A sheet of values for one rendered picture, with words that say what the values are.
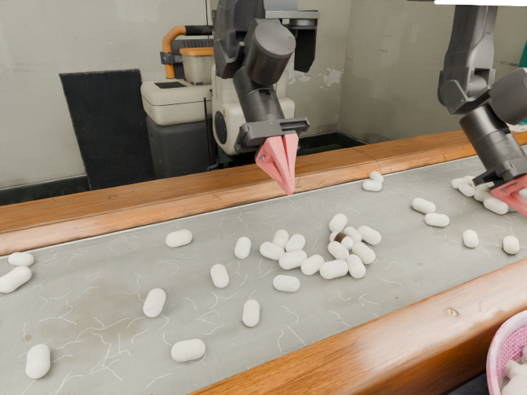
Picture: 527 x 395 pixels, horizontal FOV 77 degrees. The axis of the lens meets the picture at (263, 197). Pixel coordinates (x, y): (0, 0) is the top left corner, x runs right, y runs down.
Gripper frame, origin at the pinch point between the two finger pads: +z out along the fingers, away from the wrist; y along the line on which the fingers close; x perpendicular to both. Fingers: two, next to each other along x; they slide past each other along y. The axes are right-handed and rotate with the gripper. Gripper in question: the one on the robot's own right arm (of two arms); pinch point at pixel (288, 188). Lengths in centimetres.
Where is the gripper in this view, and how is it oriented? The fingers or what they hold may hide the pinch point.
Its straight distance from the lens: 46.4
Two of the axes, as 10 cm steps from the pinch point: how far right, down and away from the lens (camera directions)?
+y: 9.2, -1.8, 3.6
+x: -2.7, 3.8, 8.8
